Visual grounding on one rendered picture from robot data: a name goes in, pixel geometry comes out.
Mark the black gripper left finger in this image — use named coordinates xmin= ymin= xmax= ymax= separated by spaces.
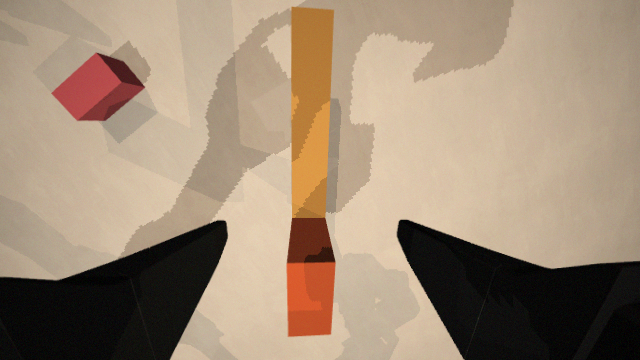
xmin=0 ymin=220 xmax=228 ymax=360

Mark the orange bar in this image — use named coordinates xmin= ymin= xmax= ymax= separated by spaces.
xmin=286 ymin=7 xmax=336 ymax=337

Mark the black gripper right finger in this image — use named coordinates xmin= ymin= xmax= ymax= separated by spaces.
xmin=397 ymin=220 xmax=640 ymax=360

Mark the red rectangular block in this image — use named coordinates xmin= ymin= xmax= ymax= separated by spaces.
xmin=51 ymin=53 xmax=145 ymax=121

